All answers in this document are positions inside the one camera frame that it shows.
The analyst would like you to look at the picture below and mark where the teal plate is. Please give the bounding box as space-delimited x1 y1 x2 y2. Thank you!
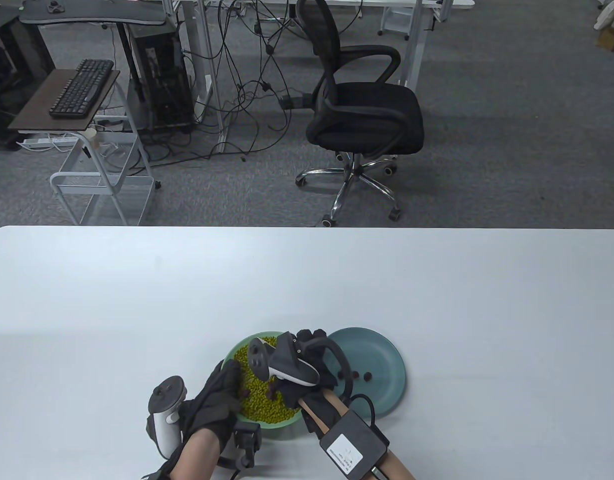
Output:
329 327 406 418

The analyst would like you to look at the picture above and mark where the white power strip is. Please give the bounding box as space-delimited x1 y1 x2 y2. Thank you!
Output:
16 135 81 150

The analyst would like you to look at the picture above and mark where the person's right hand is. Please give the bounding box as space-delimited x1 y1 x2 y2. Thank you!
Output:
277 328 338 407

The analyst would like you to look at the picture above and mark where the person's left forearm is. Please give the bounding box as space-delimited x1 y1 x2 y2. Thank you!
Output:
169 430 222 480

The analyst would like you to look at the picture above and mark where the black box with white label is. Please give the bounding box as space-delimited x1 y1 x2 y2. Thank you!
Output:
319 410 390 478

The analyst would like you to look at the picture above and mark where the white wire cart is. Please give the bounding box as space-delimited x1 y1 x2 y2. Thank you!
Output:
50 80 162 227

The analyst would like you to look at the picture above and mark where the cluster of dark red cranberries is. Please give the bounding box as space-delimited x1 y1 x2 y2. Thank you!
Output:
239 377 282 401

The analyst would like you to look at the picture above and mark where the brown keyboard shelf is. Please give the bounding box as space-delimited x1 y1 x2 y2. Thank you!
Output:
8 69 121 134

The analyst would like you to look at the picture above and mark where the light green plate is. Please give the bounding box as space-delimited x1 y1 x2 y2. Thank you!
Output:
221 331 303 426

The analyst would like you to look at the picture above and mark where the white desk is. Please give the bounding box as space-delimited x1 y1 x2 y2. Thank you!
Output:
377 0 476 87

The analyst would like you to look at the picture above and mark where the white desk frame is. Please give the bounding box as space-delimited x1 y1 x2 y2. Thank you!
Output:
162 0 228 142

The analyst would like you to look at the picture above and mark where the person's left hand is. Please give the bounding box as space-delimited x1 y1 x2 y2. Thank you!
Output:
179 359 245 446

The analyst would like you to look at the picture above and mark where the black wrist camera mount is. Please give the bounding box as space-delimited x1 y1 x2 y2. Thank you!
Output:
218 422 262 471

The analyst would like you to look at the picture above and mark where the black cabinet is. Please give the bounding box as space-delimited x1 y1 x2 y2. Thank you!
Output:
0 7 56 151

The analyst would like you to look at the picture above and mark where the black keyboard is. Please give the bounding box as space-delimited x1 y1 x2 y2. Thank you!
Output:
49 59 115 119

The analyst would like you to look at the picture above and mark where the black computer tower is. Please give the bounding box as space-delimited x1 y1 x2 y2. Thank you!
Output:
127 22 196 134

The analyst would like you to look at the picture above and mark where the black box cable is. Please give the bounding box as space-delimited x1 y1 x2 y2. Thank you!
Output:
348 393 376 426

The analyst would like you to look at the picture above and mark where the tangle of black cables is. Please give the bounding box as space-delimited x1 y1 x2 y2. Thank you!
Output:
132 0 367 173

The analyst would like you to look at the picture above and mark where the black office chair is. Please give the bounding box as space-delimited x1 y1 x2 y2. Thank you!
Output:
295 0 426 229

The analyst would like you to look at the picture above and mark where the dark curved desk top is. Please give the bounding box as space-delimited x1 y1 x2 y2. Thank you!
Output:
19 0 166 26

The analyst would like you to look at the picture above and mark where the pile of green beans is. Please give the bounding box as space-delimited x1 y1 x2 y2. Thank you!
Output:
234 335 300 422

